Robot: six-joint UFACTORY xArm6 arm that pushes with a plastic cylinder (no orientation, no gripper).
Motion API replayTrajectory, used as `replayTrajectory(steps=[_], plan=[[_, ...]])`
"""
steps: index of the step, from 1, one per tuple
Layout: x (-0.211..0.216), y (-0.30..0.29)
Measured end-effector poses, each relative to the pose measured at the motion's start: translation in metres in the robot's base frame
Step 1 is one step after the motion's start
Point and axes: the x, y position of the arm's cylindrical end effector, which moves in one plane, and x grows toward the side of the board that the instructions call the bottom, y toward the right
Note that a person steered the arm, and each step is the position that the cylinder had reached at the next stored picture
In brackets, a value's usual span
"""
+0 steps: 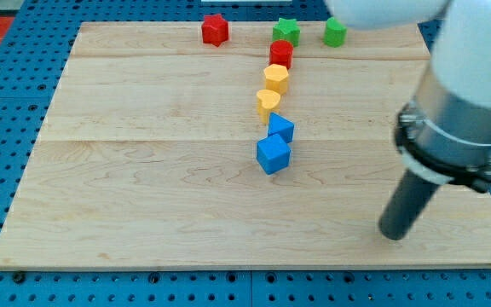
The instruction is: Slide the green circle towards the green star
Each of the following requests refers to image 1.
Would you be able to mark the green star block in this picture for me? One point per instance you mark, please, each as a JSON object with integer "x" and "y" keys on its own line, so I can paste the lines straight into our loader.
{"x": 287, "y": 29}

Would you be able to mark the blue cube block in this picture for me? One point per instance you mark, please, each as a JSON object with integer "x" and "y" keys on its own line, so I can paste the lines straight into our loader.
{"x": 273, "y": 154}

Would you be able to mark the green circle block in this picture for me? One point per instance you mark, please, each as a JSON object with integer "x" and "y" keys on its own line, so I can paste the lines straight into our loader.
{"x": 335, "y": 33}

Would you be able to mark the yellow hexagon block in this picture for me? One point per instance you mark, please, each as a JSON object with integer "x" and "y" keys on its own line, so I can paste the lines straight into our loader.
{"x": 276, "y": 78}

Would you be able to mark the red star block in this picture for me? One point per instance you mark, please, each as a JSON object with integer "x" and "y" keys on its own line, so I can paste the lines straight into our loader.
{"x": 214, "y": 29}

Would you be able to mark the wooden board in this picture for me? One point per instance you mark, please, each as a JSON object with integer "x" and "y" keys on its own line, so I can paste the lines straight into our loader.
{"x": 146, "y": 159}

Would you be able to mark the blue triangle block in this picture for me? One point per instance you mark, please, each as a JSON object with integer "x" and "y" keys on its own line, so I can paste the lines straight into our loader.
{"x": 279, "y": 125}

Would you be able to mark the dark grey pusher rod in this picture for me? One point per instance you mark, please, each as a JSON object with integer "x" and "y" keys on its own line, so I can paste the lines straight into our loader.
{"x": 409, "y": 199}

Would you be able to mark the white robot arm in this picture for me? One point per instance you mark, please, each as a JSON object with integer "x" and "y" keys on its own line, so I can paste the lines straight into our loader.
{"x": 444, "y": 132}

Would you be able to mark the yellow heart block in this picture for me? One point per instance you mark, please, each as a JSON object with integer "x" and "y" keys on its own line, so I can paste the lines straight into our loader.
{"x": 268, "y": 101}

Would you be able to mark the red cylinder block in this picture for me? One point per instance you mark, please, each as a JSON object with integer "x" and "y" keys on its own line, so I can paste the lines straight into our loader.
{"x": 281, "y": 53}

